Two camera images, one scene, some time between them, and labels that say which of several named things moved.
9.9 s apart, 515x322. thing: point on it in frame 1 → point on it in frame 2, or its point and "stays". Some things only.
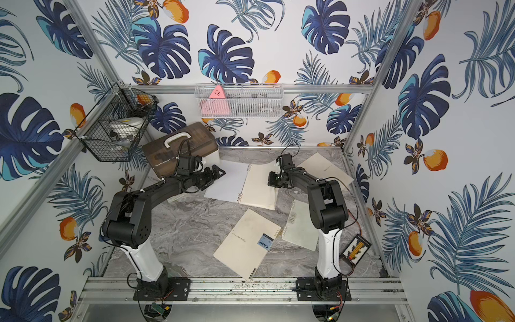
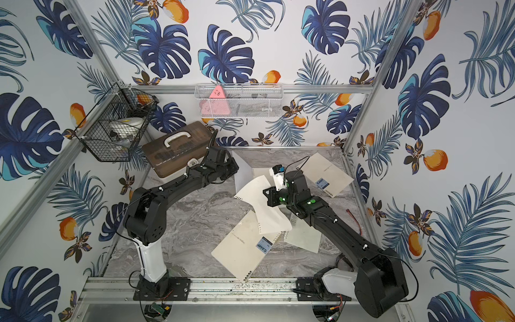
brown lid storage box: (194, 139) stays
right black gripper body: (275, 179) → (281, 197)
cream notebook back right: (322, 168) stays
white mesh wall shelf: (240, 100) stays
